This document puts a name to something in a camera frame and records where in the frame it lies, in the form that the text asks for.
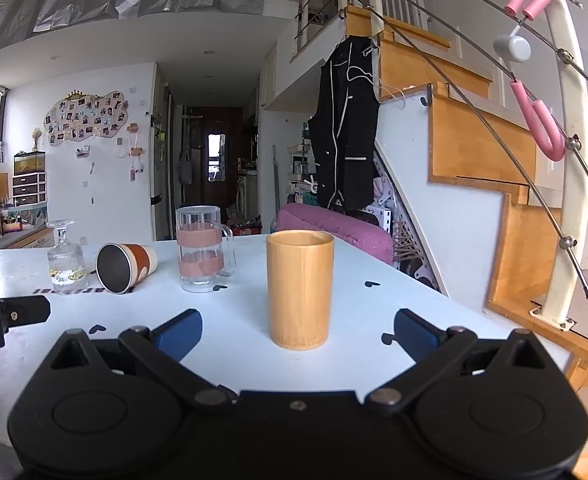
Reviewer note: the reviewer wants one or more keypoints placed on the steel balcony railing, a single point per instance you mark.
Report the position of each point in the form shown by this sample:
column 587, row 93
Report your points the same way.
column 319, row 5

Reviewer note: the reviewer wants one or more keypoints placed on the grey hanging cup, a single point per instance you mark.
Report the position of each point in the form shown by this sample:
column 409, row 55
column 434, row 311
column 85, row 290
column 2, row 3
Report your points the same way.
column 514, row 49

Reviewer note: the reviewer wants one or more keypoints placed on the grey hanging bag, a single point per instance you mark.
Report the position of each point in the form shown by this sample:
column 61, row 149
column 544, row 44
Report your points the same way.
column 185, row 170

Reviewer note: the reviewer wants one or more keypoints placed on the plastic drawer unit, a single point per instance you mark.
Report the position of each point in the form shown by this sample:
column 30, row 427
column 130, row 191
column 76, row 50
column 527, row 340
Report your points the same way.
column 29, row 189

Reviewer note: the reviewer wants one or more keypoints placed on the black jacket with white trim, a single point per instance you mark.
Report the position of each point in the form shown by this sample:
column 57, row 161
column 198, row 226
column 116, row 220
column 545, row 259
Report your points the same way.
column 346, row 125

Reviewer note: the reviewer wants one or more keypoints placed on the clear glass goblet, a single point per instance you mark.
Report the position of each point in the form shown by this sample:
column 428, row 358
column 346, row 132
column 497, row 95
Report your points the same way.
column 66, row 262

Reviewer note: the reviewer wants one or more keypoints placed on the bamboo cup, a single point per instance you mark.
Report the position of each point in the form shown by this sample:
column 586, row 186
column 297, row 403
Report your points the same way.
column 300, row 290

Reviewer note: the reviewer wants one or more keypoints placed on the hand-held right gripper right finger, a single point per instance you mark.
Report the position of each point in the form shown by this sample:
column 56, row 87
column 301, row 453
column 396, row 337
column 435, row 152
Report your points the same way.
column 414, row 332

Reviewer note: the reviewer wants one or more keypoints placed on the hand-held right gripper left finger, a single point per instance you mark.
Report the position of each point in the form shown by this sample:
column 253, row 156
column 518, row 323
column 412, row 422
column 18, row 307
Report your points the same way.
column 180, row 332

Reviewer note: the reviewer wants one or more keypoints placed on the brown and white paper cup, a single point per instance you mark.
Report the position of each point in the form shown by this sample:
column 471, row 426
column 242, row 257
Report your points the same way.
column 136, row 262

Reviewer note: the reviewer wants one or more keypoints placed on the washing machine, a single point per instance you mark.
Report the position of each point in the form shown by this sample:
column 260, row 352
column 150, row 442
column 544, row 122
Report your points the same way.
column 247, row 195

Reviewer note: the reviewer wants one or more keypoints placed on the wooden staircase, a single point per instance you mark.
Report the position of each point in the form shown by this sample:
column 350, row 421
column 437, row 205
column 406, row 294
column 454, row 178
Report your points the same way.
column 474, row 140

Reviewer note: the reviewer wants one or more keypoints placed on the fish tank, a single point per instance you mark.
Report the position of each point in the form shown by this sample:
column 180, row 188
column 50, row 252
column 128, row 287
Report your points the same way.
column 29, row 162

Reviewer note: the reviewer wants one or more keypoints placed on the white curved railing post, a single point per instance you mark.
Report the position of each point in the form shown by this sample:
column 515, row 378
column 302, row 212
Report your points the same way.
column 576, row 135

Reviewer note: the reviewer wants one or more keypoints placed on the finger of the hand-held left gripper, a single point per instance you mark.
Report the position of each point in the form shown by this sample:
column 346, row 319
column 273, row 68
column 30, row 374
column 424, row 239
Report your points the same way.
column 19, row 310

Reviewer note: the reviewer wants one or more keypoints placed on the glass mug with pink bands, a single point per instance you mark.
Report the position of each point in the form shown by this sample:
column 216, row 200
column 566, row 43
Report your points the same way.
column 200, row 250

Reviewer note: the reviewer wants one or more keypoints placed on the cloud-shaped photo board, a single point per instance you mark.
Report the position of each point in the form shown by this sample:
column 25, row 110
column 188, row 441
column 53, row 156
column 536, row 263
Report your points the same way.
column 84, row 117

